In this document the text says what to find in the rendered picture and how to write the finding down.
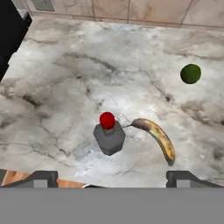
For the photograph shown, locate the grey liquor bottle red cap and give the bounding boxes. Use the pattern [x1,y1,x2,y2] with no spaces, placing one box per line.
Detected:
[93,111,127,157]

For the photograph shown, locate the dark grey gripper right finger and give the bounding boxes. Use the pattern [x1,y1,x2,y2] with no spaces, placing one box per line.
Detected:
[165,170,224,189]

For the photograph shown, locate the black fridge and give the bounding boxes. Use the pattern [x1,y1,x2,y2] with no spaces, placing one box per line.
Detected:
[0,0,33,82]

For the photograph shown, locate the wooden cupboard front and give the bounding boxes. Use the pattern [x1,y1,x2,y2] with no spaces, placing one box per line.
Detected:
[0,170,88,189]

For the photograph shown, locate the spotted yellow banana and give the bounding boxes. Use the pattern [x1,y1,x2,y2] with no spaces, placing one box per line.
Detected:
[123,117,176,167]

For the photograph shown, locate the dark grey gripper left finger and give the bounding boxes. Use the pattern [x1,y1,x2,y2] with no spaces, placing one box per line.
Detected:
[2,170,59,189]

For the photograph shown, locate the green lime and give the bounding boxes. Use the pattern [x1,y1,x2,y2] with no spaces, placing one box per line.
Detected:
[179,63,202,85]

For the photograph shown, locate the grey wall outlet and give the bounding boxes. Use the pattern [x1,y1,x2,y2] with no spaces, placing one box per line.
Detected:
[31,0,56,12]

